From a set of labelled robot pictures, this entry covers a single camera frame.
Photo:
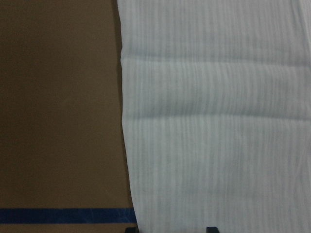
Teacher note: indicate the light blue button-up shirt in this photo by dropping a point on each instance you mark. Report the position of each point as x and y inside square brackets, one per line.
[216, 114]

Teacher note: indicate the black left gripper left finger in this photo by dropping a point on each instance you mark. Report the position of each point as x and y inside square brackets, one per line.
[131, 230]

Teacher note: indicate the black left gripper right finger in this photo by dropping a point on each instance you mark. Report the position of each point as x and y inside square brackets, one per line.
[212, 230]

